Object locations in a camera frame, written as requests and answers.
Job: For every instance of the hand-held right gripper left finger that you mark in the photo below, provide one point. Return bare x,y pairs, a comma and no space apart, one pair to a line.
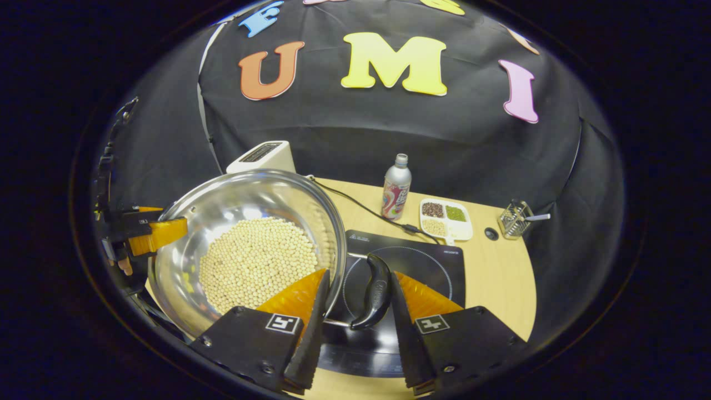
308,344

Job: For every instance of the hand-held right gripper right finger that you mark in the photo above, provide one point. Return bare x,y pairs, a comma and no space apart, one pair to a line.
408,344

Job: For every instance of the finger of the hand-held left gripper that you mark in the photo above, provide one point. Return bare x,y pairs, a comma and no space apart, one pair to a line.
161,233
130,216

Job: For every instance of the black induction cooktop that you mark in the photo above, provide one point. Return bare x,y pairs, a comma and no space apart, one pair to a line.
422,266

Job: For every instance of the pile of soybeans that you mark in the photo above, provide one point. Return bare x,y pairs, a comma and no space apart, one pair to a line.
255,261

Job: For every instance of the white toaster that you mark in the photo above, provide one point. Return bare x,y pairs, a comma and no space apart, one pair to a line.
261,158

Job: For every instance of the white divided plate with beans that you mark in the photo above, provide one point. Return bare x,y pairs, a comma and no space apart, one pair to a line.
444,219

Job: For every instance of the silver bottle with colourful label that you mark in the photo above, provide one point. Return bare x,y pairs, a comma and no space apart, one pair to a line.
396,189

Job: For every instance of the silver utensil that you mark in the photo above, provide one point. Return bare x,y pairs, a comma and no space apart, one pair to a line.
539,217

